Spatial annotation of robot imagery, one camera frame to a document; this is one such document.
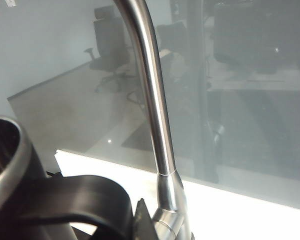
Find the brushed steel gooseneck faucet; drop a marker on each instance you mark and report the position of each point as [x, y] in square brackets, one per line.
[152, 87]

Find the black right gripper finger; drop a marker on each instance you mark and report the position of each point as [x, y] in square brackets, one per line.
[142, 222]

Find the black steel-lined mug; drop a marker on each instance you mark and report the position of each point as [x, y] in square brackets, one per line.
[40, 200]

